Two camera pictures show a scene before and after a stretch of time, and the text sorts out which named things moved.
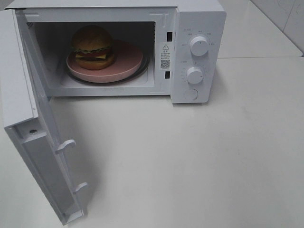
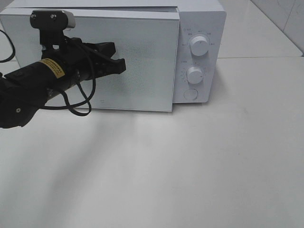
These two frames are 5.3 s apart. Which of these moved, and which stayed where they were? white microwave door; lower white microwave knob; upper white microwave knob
Moved: white microwave door
Stayed: upper white microwave knob; lower white microwave knob
